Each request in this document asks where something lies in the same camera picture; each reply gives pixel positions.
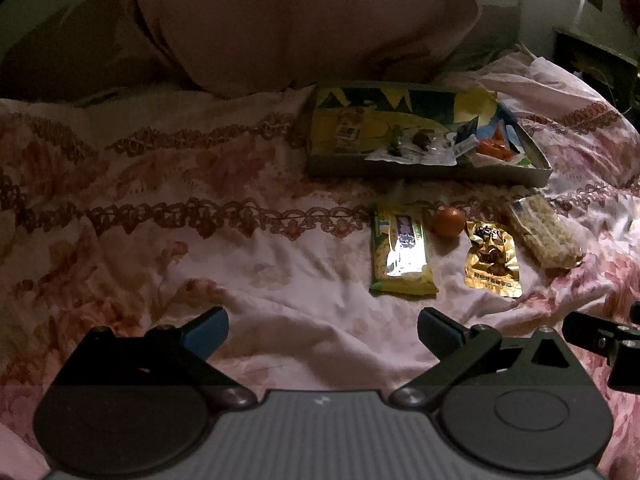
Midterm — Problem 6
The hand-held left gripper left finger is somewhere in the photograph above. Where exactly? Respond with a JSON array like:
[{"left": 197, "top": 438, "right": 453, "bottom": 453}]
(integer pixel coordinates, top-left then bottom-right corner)
[{"left": 59, "top": 306, "right": 257, "bottom": 409}]

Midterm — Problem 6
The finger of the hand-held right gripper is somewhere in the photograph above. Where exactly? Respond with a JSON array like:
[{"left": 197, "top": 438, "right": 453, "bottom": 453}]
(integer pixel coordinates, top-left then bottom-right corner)
[{"left": 561, "top": 301, "right": 640, "bottom": 395}]

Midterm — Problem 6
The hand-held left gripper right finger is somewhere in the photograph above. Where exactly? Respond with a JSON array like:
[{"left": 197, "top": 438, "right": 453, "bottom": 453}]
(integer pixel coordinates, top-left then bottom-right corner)
[{"left": 389, "top": 307, "right": 584, "bottom": 409}]

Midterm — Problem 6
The golden snack packet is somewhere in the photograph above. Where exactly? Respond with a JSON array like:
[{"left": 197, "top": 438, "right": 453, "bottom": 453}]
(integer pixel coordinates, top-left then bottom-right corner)
[{"left": 463, "top": 219, "right": 523, "bottom": 298}]

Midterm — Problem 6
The yellow-green snack packet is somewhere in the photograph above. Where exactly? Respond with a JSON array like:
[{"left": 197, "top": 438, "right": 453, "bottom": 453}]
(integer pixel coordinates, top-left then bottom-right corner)
[{"left": 369, "top": 201, "right": 440, "bottom": 297}]

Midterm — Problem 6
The orange mandarin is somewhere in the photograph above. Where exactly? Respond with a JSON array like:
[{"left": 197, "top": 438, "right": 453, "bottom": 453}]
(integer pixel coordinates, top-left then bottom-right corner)
[{"left": 432, "top": 207, "right": 467, "bottom": 239}]

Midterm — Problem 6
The clear rice cracker packet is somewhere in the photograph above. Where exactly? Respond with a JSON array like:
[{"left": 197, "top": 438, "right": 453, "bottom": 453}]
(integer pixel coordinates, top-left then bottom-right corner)
[{"left": 506, "top": 196, "right": 585, "bottom": 270}]

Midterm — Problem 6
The clear packet of dark plums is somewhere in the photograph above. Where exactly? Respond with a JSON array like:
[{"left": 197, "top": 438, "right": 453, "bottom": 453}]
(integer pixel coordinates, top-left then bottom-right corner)
[{"left": 364, "top": 127, "right": 457, "bottom": 166}]

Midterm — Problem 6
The orange snack packet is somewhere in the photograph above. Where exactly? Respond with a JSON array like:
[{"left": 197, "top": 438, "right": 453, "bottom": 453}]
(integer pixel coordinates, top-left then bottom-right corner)
[{"left": 470, "top": 126, "right": 534, "bottom": 169}]

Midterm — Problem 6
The cardboard box with cartoon print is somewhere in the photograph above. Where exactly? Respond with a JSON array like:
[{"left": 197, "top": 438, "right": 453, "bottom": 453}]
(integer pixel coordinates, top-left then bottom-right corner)
[{"left": 305, "top": 82, "right": 553, "bottom": 190}]

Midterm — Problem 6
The pink floral blanket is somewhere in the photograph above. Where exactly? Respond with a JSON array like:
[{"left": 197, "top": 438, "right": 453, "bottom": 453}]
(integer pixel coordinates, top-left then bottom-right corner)
[{"left": 0, "top": 52, "right": 640, "bottom": 480}]

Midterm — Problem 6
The dark bedside cabinet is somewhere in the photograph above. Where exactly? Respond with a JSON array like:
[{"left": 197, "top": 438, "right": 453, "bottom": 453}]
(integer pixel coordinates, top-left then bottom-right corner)
[{"left": 551, "top": 25, "right": 640, "bottom": 128}]

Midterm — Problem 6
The brown pillow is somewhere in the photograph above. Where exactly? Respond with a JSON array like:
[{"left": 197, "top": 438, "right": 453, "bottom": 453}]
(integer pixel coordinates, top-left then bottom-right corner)
[{"left": 0, "top": 0, "right": 206, "bottom": 108}]

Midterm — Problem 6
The pink pillow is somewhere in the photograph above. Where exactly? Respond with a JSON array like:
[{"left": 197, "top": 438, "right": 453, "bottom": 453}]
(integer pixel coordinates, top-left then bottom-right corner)
[{"left": 127, "top": 0, "right": 483, "bottom": 101}]

